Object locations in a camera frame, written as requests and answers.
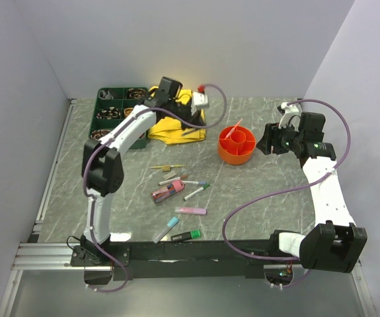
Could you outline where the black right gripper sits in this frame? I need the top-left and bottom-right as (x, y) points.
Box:
(255, 120), (303, 155)

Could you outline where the dark blue pen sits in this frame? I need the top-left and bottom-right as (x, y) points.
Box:
(181, 128), (200, 137)

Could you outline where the orange round divided container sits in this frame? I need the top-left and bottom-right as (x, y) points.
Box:
(217, 126), (256, 166)

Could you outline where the orange pen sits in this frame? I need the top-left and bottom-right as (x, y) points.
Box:
(225, 118), (243, 139)

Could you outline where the yellow pencil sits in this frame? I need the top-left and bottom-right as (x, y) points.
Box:
(150, 164), (185, 171)

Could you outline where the white marker blue cap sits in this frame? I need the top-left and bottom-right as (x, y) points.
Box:
(182, 180), (207, 186)

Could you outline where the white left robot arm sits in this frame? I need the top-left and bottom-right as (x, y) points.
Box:
(80, 77), (208, 265)

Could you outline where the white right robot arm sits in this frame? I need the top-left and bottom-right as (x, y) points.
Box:
(256, 112), (367, 273)

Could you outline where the yellow folded cloth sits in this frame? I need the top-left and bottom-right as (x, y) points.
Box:
(148, 89), (206, 145)

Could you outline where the dark brown rolled tie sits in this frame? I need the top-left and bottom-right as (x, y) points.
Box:
(125, 87), (147, 100)

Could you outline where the yellow black rolled tie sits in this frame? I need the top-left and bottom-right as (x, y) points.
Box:
(124, 108), (133, 118)

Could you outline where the beige eraser block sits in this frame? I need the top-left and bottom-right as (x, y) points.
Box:
(163, 171), (177, 180)

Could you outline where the black white rolled tie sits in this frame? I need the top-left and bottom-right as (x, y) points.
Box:
(96, 107), (121, 120)

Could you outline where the green compartment tray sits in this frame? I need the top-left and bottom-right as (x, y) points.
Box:
(89, 87), (148, 140)

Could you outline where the grey rolled item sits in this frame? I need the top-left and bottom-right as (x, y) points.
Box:
(98, 90), (114, 100)

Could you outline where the white marker green cap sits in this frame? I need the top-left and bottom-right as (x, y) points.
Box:
(183, 184), (210, 201)

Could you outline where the clear tube blue cap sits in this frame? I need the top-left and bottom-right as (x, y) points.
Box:
(153, 217), (179, 244)

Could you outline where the black green highlighter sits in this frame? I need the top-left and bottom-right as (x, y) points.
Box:
(171, 230), (201, 242)

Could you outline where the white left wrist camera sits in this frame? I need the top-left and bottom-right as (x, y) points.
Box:
(191, 85), (209, 114)

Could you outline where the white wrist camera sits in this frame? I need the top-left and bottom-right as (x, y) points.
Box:
(277, 102), (302, 129)
(191, 85), (209, 114)

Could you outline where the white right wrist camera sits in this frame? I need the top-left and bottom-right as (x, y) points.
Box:
(277, 102), (302, 129)

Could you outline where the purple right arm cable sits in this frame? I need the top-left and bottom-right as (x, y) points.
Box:
(222, 98), (352, 287)

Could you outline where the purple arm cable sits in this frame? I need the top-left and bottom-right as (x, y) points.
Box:
(82, 83), (227, 294)
(222, 98), (352, 287)

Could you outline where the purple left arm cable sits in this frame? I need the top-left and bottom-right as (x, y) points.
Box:
(82, 83), (227, 294)

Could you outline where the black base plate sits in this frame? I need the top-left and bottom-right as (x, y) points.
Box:
(69, 240), (307, 281)

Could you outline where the aluminium rail frame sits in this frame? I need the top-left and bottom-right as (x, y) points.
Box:
(0, 98), (375, 317)

